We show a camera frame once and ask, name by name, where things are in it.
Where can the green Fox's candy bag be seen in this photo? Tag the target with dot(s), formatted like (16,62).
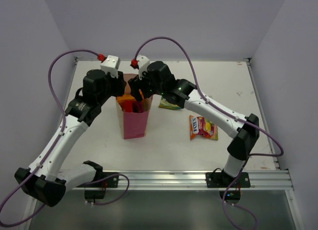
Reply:
(166,105)

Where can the orange Fox's candy bag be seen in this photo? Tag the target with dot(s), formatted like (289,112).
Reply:
(201,127)

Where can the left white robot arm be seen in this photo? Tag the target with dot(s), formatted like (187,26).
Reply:
(42,179)

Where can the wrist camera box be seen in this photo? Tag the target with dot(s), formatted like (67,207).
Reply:
(143,63)
(111,65)

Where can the aluminium mounting rail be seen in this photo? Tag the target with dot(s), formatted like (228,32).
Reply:
(196,181)

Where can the red snack pack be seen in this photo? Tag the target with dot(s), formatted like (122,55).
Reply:
(129,106)

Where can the orange snack pack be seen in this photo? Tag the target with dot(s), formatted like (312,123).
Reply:
(125,99)

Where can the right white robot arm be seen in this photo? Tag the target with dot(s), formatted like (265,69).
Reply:
(243,130)

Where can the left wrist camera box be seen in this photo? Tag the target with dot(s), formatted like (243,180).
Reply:
(111,65)

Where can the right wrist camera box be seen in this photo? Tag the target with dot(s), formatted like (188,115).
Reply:
(143,63)

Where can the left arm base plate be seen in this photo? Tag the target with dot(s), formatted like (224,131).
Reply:
(103,180)

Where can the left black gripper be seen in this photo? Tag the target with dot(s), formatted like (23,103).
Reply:
(119,83)

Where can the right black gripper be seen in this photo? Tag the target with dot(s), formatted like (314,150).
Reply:
(135,84)

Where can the pink paper bag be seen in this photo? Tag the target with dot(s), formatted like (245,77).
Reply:
(133,125)

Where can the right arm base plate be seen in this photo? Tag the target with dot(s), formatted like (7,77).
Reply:
(219,179)

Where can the purple snack pack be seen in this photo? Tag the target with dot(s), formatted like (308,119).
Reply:
(138,107)

